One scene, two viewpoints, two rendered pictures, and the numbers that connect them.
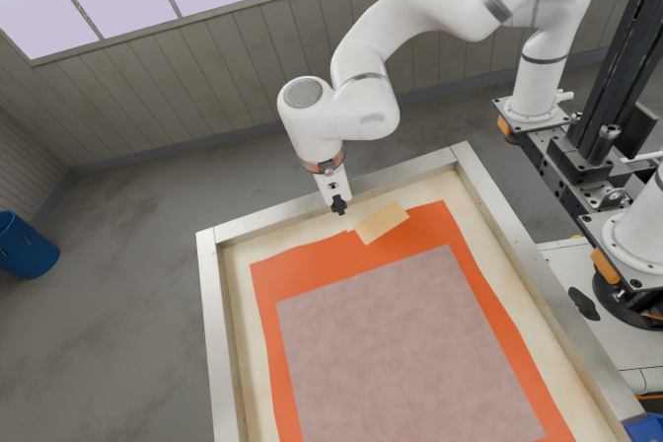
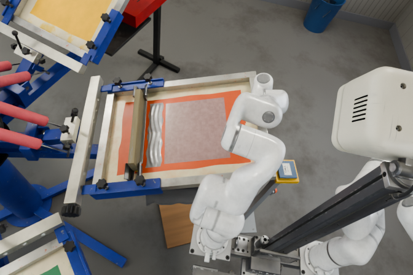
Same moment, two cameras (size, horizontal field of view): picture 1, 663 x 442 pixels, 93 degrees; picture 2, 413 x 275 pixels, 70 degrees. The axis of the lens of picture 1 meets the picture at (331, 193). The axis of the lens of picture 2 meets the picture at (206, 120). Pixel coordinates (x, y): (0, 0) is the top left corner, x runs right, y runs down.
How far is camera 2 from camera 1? 0.97 m
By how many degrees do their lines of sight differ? 46
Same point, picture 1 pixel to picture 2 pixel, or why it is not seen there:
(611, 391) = (168, 180)
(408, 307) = (210, 137)
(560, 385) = (174, 174)
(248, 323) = (219, 89)
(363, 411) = (184, 118)
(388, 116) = not seen: hidden behind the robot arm
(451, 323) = (201, 148)
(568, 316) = (192, 180)
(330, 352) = (203, 111)
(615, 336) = not seen: outside the picture
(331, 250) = not seen: hidden behind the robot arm
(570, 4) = (344, 240)
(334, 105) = (255, 86)
